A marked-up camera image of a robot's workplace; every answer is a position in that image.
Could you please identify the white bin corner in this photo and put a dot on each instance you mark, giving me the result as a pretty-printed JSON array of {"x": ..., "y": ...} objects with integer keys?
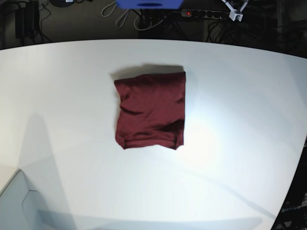
[{"x": 19, "y": 206}]

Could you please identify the blue box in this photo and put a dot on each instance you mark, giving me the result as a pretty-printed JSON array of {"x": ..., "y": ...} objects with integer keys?
[{"x": 149, "y": 4}]

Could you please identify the dark red t-shirt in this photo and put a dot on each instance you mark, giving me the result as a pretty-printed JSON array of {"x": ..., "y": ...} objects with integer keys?
[{"x": 152, "y": 110}]

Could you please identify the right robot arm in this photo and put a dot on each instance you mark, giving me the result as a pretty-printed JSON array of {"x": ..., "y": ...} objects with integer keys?
[{"x": 66, "y": 3}]

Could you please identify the black box on floor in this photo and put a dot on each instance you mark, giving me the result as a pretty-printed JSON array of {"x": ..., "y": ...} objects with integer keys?
[{"x": 27, "y": 20}]

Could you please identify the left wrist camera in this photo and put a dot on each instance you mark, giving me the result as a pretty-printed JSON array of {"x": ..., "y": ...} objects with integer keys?
[{"x": 235, "y": 16}]

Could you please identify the black power strip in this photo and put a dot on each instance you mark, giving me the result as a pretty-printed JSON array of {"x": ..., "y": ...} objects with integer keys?
[{"x": 204, "y": 14}]

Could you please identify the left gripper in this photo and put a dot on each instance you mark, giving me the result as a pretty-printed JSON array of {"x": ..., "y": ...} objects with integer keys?
[{"x": 240, "y": 7}]

